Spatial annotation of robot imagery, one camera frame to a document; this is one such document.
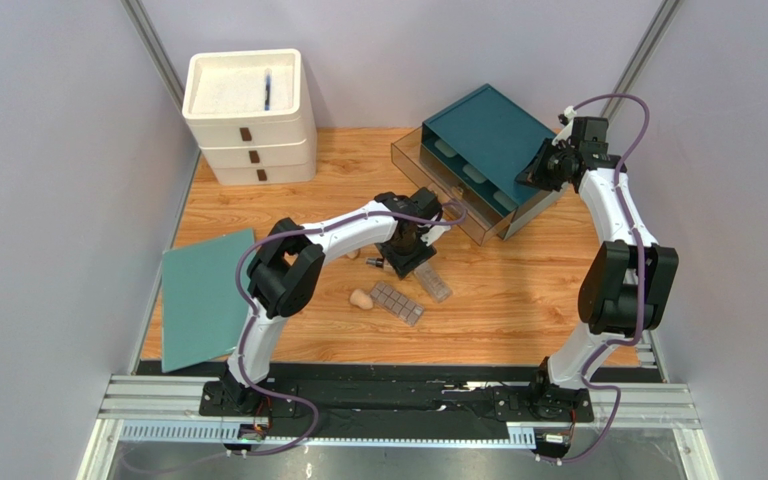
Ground white three-drawer organizer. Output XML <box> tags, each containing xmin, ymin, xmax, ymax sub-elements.
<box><xmin>181</xmin><ymin>48</ymin><xmax>317</xmax><ymax>186</ymax></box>

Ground foundation bottle black cap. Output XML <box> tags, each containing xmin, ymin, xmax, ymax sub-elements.
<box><xmin>365</xmin><ymin>258</ymin><xmax>389</xmax><ymax>269</ymax></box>

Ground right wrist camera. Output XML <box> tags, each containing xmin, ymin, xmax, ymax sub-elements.
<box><xmin>552</xmin><ymin>106</ymin><xmax>577</xmax><ymax>145</ymax></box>

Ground eyeshadow palette clear case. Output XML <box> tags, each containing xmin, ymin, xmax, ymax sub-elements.
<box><xmin>370</xmin><ymin>281</ymin><xmax>425</xmax><ymax>327</ymax></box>

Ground teal board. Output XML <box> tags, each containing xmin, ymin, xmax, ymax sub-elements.
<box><xmin>161</xmin><ymin>229</ymin><xmax>255</xmax><ymax>373</ymax></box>

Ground clear drawer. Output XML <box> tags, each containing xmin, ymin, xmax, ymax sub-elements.
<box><xmin>390</xmin><ymin>127</ymin><xmax>533</xmax><ymax>245</ymax></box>

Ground purple cable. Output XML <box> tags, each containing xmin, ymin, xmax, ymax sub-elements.
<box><xmin>224</xmin><ymin>199</ymin><xmax>468</xmax><ymax>457</ymax></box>
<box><xmin>531</xmin><ymin>93</ymin><xmax>652</xmax><ymax>465</ymax></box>

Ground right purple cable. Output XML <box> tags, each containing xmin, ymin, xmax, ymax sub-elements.
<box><xmin>531</xmin><ymin>93</ymin><xmax>652</xmax><ymax>465</ymax></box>

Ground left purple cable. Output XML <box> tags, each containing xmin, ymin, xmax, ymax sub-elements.
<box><xmin>224</xmin><ymin>199</ymin><xmax>468</xmax><ymax>457</ymax></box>

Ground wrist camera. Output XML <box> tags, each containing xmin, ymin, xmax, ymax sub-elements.
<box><xmin>552</xmin><ymin>106</ymin><xmax>577</xmax><ymax>145</ymax></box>
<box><xmin>420</xmin><ymin>220</ymin><xmax>456</xmax><ymax>245</ymax></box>

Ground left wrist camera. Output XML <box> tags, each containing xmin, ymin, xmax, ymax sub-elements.
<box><xmin>420</xmin><ymin>220</ymin><xmax>456</xmax><ymax>245</ymax></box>

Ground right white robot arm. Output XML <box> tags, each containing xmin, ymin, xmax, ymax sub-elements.
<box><xmin>516</xmin><ymin>112</ymin><xmax>679</xmax><ymax>420</ymax></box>

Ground teal drawer cabinet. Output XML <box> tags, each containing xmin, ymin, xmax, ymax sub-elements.
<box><xmin>421</xmin><ymin>84</ymin><xmax>563</xmax><ymax>220</ymax></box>

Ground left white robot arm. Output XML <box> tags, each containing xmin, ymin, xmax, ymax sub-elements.
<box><xmin>199</xmin><ymin>188</ymin><xmax>465</xmax><ymax>417</ymax></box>

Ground blue pen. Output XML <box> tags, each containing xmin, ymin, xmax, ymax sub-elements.
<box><xmin>263</xmin><ymin>68</ymin><xmax>273</xmax><ymax>111</ymax></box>

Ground clear plastic bottle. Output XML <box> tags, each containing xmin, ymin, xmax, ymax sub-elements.
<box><xmin>413</xmin><ymin>262</ymin><xmax>452</xmax><ymax>303</ymax></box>

